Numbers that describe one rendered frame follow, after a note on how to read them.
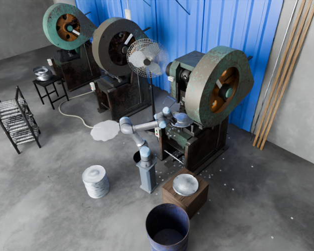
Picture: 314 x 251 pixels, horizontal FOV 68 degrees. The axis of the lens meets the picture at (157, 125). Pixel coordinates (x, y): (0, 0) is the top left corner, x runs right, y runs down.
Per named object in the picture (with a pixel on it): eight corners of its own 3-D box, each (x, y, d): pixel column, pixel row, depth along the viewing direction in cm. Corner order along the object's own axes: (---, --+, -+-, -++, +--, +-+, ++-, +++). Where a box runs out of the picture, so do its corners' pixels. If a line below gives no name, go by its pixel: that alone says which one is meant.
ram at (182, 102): (186, 115, 281) (187, 94, 262) (177, 110, 290) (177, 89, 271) (195, 109, 290) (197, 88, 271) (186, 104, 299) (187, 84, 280)
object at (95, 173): (109, 176, 290) (108, 175, 289) (87, 188, 278) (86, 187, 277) (99, 162, 309) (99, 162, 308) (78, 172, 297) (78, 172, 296)
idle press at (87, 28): (70, 97, 503) (40, 9, 393) (50, 83, 559) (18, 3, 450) (124, 72, 584) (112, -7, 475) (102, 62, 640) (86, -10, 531)
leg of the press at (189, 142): (189, 182, 312) (191, 131, 256) (182, 177, 319) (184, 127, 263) (229, 148, 358) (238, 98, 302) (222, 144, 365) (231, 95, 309)
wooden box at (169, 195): (186, 223, 268) (187, 206, 246) (162, 203, 289) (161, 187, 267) (207, 200, 289) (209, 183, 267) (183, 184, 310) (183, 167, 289)
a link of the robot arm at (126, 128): (120, 131, 239) (166, 120, 243) (119, 124, 247) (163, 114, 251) (122, 139, 246) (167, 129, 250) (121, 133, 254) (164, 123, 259)
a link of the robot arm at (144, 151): (141, 162, 272) (140, 154, 263) (139, 154, 282) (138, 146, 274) (151, 160, 273) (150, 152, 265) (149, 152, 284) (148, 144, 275)
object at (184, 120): (182, 130, 277) (182, 130, 276) (165, 120, 294) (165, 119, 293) (198, 119, 291) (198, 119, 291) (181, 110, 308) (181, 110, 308)
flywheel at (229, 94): (221, 134, 262) (198, 110, 204) (206, 126, 274) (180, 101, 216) (255, 79, 261) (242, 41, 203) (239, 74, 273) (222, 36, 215)
